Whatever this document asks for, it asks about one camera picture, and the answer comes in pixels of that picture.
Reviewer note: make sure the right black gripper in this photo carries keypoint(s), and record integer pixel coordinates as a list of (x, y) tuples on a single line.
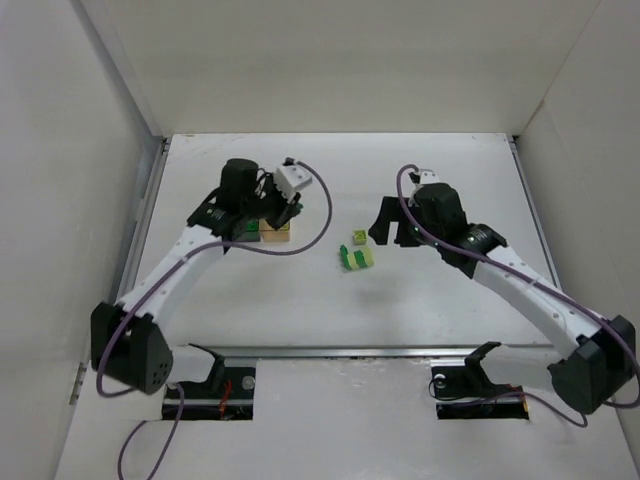
[(395, 216)]

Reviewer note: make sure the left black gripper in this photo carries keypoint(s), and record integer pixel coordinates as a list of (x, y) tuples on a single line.
[(279, 213)]

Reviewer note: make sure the lime square lego brick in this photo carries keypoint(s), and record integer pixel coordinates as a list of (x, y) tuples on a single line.
[(359, 237)]

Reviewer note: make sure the striped green lego stack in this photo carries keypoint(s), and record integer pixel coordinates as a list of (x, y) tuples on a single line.
[(358, 259)]

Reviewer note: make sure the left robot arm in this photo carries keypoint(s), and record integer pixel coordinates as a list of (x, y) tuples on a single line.
[(129, 341)]

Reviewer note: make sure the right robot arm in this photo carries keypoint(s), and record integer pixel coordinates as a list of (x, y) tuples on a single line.
[(597, 356)]

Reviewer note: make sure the orange transparent container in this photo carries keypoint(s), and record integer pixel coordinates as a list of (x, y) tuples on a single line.
[(269, 234)]

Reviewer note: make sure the grey transparent container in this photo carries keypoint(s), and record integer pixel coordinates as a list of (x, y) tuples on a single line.
[(245, 232)]

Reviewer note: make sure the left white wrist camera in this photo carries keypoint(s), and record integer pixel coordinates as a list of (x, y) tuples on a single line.
[(290, 179)]

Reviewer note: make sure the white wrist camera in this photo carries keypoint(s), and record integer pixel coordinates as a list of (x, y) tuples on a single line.
[(290, 179), (421, 178)]

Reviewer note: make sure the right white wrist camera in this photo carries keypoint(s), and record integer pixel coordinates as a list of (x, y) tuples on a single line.
[(421, 178)]

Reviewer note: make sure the metal table edge rail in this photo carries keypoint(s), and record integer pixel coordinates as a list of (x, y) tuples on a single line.
[(308, 352)]

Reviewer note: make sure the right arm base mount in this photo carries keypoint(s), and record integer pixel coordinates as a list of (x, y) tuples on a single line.
[(463, 390)]

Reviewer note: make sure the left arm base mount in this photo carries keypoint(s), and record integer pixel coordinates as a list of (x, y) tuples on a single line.
[(227, 394)]

